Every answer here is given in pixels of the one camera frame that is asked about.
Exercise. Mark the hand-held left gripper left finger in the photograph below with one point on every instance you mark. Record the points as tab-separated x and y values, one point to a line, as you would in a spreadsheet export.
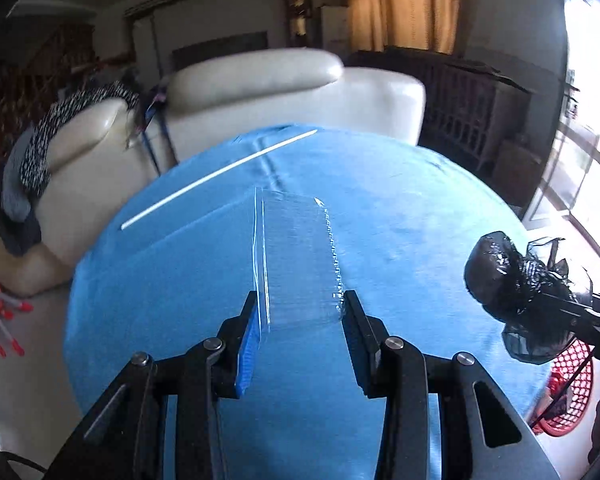
247	350

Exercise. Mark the glass sliding door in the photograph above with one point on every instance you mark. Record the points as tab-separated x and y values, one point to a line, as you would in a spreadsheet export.
590	110

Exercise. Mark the black plastic bag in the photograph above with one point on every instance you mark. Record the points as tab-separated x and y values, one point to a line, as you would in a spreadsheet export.
495	270

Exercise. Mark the wooden staircase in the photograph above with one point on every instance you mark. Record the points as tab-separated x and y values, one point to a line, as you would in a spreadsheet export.
20	85

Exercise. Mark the dark wooden lattice cabinet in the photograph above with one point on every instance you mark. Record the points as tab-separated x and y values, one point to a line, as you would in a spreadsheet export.
460	100

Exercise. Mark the clear plastic zip bag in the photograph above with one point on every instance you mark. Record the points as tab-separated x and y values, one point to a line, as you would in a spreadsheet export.
295	260

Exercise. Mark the black white spotted cloth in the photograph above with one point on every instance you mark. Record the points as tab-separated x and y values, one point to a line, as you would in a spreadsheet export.
55	125

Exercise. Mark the tan window curtain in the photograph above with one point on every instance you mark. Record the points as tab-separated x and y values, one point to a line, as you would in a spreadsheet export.
405	5

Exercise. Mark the thin white stick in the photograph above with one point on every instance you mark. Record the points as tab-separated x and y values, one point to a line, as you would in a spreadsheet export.
135	221

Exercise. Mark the brown cardboard box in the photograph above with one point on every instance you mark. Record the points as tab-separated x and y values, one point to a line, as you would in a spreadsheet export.
517	170

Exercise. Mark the cream leather sofa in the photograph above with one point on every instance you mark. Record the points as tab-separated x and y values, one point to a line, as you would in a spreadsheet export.
260	80

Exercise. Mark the blue tablecloth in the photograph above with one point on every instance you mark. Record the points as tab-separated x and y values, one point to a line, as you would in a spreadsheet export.
405	210

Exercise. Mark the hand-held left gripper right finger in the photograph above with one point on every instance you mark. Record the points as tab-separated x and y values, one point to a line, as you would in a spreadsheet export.
360	360

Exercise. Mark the red plastic basket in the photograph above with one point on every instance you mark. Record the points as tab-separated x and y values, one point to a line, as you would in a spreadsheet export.
570	400

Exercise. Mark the dark grey clothing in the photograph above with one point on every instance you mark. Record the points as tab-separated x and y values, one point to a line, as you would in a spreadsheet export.
15	210

